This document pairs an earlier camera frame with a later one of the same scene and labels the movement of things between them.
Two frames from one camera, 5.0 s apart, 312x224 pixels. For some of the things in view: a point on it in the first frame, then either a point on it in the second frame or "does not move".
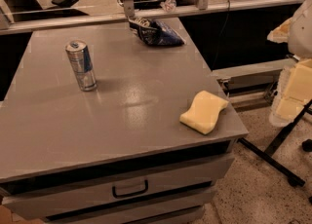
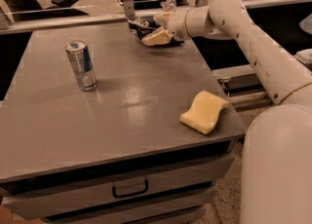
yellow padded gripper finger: [281, 34] → [176, 25]
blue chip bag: [155, 32] does not move
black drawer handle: [144, 191] does not move
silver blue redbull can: [82, 64] does not move
